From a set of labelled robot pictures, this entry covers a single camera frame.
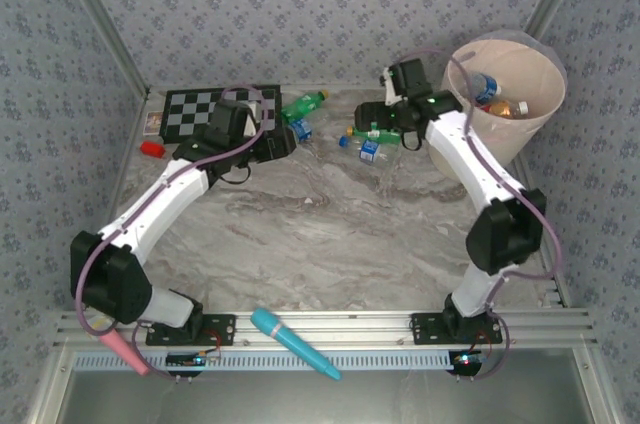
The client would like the clear bottle green neck band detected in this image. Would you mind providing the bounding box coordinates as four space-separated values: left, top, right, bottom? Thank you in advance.
344 124 404 144

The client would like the blue cap clear plastic bottle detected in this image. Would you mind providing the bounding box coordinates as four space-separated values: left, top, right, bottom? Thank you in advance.
338 136 401 166

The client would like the blue label bottle white cap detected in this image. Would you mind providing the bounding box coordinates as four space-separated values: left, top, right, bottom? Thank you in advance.
287 117 315 144
467 72 503 107

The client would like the green bottle yellow cap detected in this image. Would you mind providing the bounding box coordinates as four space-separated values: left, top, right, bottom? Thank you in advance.
279 88 331 125

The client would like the red yellow label bottle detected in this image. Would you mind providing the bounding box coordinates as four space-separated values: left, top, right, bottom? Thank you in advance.
487 98 530 119

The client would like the beige round bin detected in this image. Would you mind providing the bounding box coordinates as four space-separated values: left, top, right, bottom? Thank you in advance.
428 29 569 180

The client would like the clear plastic bin liner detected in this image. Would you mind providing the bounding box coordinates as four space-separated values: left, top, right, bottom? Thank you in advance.
446 27 570 145

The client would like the black grey checkerboard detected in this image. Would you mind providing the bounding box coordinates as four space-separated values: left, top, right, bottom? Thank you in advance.
159 85 284 146

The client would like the cyan marker pen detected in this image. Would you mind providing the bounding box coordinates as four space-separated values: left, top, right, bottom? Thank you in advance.
249 307 343 382

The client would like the left circuit board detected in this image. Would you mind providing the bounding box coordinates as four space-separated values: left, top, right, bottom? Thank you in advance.
164 349 222 371

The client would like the circuit board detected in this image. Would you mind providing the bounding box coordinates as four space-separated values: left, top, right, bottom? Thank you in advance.
448 349 489 375
164 349 222 371

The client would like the pink marker pen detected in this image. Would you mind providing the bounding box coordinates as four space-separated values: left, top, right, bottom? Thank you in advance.
89 316 151 376

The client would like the right circuit board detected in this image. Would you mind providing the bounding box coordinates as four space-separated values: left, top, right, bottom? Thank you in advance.
448 349 489 375

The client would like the aluminium back rail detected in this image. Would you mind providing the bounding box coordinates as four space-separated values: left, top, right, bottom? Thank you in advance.
148 83 442 94

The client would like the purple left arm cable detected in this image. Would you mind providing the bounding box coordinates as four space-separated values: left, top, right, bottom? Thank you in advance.
73 86 266 383

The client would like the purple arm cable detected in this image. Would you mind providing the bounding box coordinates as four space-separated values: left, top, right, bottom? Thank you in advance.
73 86 266 383
392 47 565 381

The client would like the aluminium frame rail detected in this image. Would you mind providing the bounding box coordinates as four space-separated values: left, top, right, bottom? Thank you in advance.
54 308 599 351

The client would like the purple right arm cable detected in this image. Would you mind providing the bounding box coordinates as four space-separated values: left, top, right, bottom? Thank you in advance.
392 47 565 381

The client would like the aluminium side rail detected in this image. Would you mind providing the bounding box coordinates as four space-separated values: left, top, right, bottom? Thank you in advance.
514 151 571 309

